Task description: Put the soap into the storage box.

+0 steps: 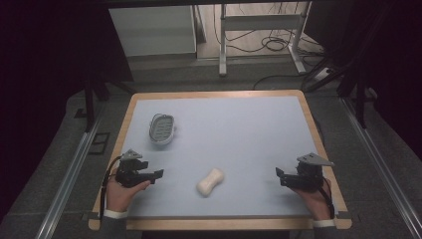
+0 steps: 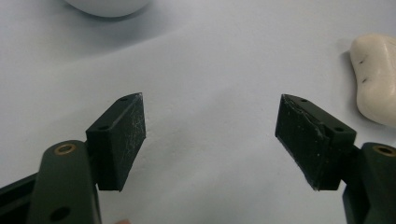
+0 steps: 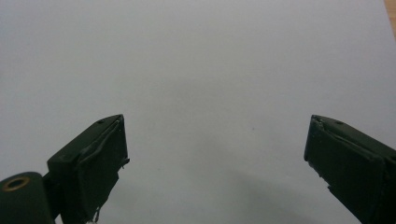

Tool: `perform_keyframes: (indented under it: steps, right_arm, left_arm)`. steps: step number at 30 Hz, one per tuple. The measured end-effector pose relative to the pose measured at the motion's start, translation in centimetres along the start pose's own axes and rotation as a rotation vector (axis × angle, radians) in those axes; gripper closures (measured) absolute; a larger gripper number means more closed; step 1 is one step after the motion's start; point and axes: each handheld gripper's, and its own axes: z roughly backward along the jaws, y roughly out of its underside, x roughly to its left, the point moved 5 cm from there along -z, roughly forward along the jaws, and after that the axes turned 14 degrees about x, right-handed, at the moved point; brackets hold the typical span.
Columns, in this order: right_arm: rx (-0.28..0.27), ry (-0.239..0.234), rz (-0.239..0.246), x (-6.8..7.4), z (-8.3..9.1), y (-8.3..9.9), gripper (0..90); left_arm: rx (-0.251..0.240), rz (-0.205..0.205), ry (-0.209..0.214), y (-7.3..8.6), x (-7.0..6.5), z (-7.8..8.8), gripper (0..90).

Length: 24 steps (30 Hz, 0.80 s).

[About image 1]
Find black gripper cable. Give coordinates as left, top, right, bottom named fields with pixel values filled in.
left=317, top=177, right=336, bottom=220
left=99, top=154, right=123, bottom=220

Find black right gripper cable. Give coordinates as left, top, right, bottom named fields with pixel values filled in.
left=317, top=177, right=336, bottom=220

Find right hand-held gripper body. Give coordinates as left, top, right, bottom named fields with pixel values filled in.
left=287, top=152, right=335, bottom=194

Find wooden table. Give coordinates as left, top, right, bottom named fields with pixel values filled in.
left=88, top=89, right=353, bottom=231

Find metal floor rail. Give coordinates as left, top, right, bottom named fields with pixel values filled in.
left=34, top=111, right=105, bottom=239
left=340, top=97, right=422, bottom=239

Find black floor socket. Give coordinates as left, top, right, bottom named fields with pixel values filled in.
left=87, top=131, right=111, bottom=155

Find white cabinet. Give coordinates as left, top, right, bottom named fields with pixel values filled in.
left=108, top=5, right=198, bottom=58

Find white power strip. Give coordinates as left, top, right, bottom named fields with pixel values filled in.
left=313, top=67, right=333, bottom=83

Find white table mat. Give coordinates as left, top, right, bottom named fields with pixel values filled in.
left=126, top=95, right=340, bottom=218

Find beige bone-shaped toy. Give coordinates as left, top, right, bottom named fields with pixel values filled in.
left=195, top=167, right=225, bottom=198

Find dark curtain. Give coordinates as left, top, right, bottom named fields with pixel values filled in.
left=303, top=0, right=422, bottom=160
left=0, top=0, right=134, bottom=220

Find grey oval soap dish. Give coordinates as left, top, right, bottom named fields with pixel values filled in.
left=148, top=113, right=176, bottom=146

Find black floor cables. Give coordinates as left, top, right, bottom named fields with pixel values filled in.
left=212, top=1, right=327, bottom=92

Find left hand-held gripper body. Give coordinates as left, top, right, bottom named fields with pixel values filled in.
left=114, top=148, right=154, bottom=188

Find person's left hand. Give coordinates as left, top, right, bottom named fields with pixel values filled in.
left=105, top=169, right=151, bottom=214

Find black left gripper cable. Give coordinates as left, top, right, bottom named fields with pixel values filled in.
left=99, top=154, right=123, bottom=220

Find black stand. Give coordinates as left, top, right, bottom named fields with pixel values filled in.
left=83, top=74, right=137, bottom=133
left=303, top=63, right=370, bottom=129

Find white desk frame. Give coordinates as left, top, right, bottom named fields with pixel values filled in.
left=218, top=1, right=314, bottom=78

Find person's right hand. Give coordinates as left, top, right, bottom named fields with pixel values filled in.
left=288, top=178, right=333, bottom=222

